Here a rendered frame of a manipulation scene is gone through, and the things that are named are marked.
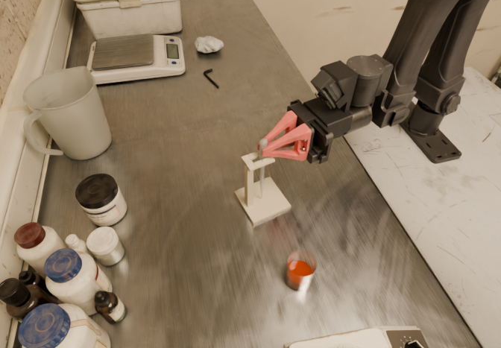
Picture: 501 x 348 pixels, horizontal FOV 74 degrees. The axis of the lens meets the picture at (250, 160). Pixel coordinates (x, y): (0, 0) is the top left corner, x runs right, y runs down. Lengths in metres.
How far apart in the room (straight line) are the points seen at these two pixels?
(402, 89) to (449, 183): 0.24
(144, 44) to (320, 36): 1.03
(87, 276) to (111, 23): 0.82
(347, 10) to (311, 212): 1.34
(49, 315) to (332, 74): 0.47
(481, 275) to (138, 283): 0.55
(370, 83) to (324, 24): 1.28
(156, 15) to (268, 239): 0.80
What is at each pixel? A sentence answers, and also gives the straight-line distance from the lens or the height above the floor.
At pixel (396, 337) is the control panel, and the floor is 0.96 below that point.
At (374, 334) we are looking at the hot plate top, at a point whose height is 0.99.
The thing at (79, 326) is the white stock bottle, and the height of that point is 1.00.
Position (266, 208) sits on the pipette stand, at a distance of 0.62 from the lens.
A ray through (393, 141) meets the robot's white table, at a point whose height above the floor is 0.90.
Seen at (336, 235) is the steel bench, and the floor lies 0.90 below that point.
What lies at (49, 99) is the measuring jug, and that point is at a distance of 0.81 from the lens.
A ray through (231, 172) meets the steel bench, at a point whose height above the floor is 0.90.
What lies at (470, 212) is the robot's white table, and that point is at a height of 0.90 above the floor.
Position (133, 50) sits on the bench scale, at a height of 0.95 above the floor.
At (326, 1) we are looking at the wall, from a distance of 1.76.
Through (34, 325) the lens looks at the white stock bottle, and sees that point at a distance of 0.47.
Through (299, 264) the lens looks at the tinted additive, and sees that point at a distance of 0.56.
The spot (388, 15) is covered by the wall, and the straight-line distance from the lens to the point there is 1.98.
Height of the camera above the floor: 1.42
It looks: 48 degrees down
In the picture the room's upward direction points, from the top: straight up
